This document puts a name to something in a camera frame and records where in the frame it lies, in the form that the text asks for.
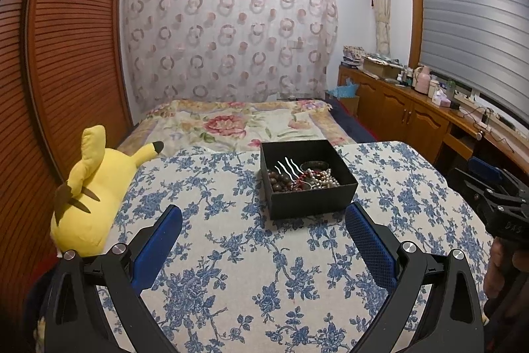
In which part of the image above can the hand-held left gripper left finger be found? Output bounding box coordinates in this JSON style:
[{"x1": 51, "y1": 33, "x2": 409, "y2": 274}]
[{"x1": 45, "y1": 204, "x2": 183, "y2": 353}]

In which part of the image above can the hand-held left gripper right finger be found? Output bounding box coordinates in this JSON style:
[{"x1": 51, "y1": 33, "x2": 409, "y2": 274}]
[{"x1": 344, "y1": 202, "x2": 484, "y2": 353}]

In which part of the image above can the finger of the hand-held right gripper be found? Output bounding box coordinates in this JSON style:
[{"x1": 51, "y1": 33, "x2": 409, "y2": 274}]
[
  {"x1": 470, "y1": 155, "x2": 517, "y2": 192},
  {"x1": 450, "y1": 167, "x2": 497, "y2": 222}
]

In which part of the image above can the black jewelry box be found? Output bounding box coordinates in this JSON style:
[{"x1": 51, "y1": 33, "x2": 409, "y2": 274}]
[{"x1": 260, "y1": 139, "x2": 359, "y2": 220}]

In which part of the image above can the white pearl necklace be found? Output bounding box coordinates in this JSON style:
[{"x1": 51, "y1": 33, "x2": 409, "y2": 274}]
[{"x1": 310, "y1": 169, "x2": 342, "y2": 189}]

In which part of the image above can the gold bangle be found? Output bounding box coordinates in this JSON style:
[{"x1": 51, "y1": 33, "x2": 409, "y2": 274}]
[{"x1": 300, "y1": 159, "x2": 330, "y2": 172}]

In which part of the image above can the brown wooden bead bracelet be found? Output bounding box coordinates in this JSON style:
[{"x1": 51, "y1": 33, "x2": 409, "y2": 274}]
[{"x1": 266, "y1": 169, "x2": 299, "y2": 193}]

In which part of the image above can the person's right hand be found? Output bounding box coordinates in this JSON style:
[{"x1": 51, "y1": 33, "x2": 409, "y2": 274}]
[{"x1": 484, "y1": 239, "x2": 506, "y2": 298}]

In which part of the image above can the white power strip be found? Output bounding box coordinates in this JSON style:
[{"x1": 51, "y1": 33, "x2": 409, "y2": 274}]
[{"x1": 452, "y1": 90, "x2": 481, "y2": 104}]

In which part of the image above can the yellow plush toy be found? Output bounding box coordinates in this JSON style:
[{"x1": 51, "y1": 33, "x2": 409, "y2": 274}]
[{"x1": 50, "y1": 125, "x2": 165, "y2": 258}]

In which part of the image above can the pink tissue pack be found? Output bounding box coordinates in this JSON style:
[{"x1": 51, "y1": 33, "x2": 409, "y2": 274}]
[{"x1": 432, "y1": 88, "x2": 454, "y2": 106}]

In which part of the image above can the blue floral cloth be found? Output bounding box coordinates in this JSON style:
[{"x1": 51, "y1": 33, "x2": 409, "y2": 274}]
[{"x1": 95, "y1": 141, "x2": 501, "y2": 353}]

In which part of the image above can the pink jug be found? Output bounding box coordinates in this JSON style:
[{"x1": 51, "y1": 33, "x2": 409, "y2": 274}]
[{"x1": 414, "y1": 65, "x2": 431, "y2": 94}]

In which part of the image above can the wooden cabinet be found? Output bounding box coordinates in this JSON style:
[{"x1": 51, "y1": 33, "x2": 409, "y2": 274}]
[{"x1": 337, "y1": 64, "x2": 529, "y2": 180}]

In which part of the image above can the navy bed sheet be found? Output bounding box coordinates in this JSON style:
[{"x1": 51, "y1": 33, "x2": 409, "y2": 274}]
[{"x1": 326, "y1": 99, "x2": 378, "y2": 145}]

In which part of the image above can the floral bed blanket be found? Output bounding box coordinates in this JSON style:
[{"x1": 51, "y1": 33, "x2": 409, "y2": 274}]
[{"x1": 116, "y1": 99, "x2": 358, "y2": 155}]

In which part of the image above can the grey window blind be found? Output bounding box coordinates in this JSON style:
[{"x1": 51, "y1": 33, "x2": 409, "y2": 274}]
[{"x1": 415, "y1": 0, "x2": 529, "y2": 122}]

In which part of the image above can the cardboard box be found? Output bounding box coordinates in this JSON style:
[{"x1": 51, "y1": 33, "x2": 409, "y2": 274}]
[{"x1": 361, "y1": 56, "x2": 404, "y2": 79}]

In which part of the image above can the blue tissue paper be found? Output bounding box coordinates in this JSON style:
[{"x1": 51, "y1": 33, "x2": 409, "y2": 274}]
[{"x1": 326, "y1": 83, "x2": 359, "y2": 100}]

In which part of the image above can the stack of patterned fabric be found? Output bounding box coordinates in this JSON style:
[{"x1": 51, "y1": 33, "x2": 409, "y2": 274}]
[{"x1": 342, "y1": 45, "x2": 367, "y2": 66}]

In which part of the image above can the sheer circle-patterned curtain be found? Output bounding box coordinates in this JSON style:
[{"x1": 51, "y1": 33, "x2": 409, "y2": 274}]
[{"x1": 120, "y1": 0, "x2": 340, "y2": 111}]

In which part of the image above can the wooden louvred wardrobe door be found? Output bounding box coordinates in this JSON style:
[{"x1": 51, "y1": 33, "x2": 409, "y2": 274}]
[{"x1": 0, "y1": 0, "x2": 137, "y2": 296}]

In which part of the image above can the wooden window frame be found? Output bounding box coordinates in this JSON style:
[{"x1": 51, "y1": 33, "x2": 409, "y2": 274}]
[{"x1": 407, "y1": 0, "x2": 529, "y2": 139}]

